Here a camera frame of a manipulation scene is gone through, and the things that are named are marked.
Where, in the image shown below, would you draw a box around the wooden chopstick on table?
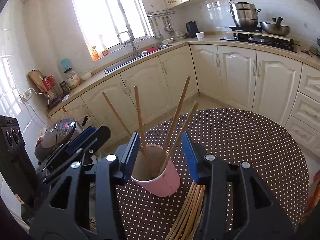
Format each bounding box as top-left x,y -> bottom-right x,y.
165,182 -> 206,240

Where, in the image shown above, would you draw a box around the glass jar with label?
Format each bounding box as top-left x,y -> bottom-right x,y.
65,68 -> 81,89

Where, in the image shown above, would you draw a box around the cream base cabinets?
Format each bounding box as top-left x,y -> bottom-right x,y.
49,42 -> 319,154

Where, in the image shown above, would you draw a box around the steel kitchen sink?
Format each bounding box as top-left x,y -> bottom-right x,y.
104,43 -> 171,74

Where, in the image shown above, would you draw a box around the kitchen window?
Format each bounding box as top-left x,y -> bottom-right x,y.
72,0 -> 153,53

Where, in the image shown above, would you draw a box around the wooden cutting board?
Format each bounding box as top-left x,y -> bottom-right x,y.
28,70 -> 54,99

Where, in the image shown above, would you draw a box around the stainless steel steamer pot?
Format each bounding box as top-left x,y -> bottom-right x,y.
228,0 -> 261,28

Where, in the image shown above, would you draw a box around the black gas stove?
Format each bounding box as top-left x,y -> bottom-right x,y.
221,27 -> 298,53

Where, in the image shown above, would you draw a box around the chrome kitchen faucet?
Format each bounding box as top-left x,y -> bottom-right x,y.
117,31 -> 139,57

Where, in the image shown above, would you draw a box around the brown polka dot tablecloth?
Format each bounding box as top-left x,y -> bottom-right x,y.
118,108 -> 309,239

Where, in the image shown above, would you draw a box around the white bowl on counter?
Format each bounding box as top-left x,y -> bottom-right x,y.
80,70 -> 92,81

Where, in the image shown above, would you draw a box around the steel wok with handle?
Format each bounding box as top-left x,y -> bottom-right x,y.
260,17 -> 291,36

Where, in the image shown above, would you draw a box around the white mug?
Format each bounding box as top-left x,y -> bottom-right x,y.
196,32 -> 204,39

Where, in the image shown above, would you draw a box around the wooden chopstick in cup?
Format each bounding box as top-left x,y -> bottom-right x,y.
162,75 -> 190,167
157,101 -> 199,174
102,91 -> 146,158
134,86 -> 152,177

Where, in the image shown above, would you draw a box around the black rice cooker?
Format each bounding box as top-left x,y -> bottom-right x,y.
35,118 -> 84,163

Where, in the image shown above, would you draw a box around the pink paper cup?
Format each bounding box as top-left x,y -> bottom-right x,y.
131,144 -> 180,197

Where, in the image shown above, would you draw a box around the black electric kettle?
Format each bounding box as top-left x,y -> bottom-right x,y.
185,21 -> 199,37

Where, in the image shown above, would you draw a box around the wall utensil rail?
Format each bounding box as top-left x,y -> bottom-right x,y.
146,9 -> 175,40

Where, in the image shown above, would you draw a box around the orange cardboard box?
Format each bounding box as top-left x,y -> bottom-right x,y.
300,170 -> 320,224

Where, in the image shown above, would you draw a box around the red utensil holder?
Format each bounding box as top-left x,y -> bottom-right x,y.
42,75 -> 60,96

